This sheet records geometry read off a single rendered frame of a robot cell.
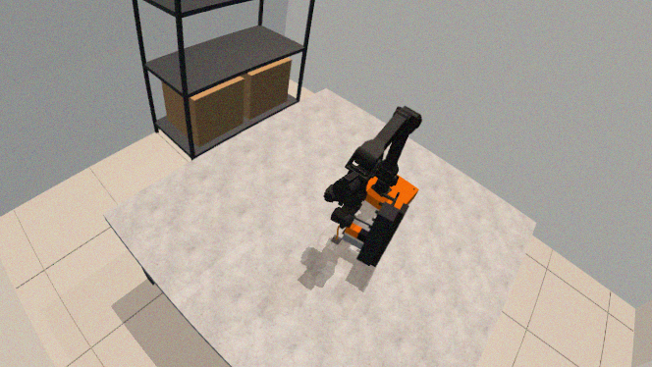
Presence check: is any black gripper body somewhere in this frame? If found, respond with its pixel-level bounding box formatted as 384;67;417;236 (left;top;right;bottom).
331;190;368;228

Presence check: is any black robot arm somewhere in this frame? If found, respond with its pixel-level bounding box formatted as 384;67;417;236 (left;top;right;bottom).
323;106;422;206

